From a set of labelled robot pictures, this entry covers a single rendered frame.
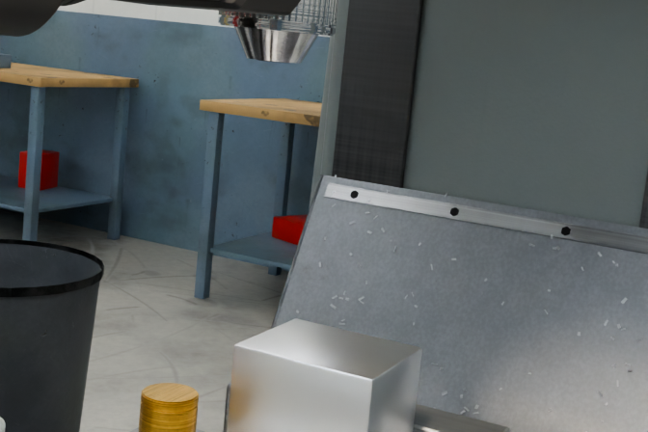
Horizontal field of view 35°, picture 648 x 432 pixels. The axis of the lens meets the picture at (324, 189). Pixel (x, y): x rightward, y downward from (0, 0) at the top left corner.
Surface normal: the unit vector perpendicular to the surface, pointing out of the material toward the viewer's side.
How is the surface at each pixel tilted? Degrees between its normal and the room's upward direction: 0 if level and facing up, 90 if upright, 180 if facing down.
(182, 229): 90
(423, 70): 90
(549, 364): 62
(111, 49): 90
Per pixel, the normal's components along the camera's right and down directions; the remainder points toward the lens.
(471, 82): -0.46, 0.08
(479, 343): -0.37, -0.37
